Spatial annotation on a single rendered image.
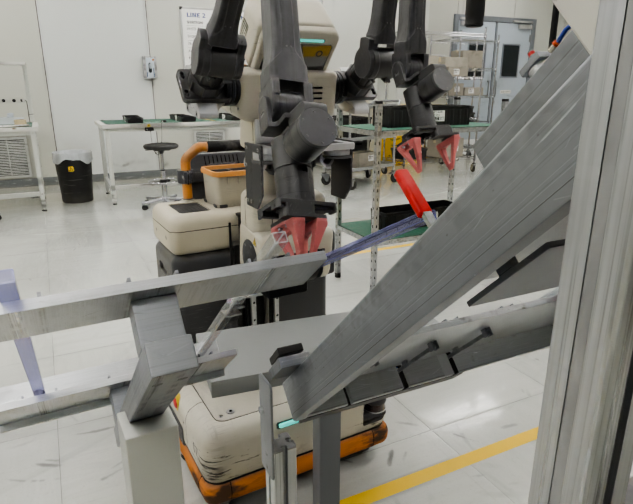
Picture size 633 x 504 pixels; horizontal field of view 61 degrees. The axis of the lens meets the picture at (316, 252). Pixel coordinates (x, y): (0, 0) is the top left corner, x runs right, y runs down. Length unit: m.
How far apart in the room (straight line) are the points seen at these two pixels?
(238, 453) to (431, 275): 1.19
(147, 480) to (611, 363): 0.53
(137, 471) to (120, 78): 6.82
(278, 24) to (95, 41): 6.51
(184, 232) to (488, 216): 1.30
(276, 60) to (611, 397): 0.66
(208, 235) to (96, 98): 5.75
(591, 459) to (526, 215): 0.16
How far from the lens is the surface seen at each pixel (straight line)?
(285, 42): 0.87
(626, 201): 0.31
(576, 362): 0.34
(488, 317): 0.86
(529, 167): 0.40
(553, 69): 0.44
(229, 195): 1.72
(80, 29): 7.34
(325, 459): 1.48
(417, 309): 0.52
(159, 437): 0.68
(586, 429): 0.35
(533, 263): 0.49
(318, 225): 0.76
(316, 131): 0.74
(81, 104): 7.32
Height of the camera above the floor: 1.18
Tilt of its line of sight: 17 degrees down
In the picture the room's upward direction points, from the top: straight up
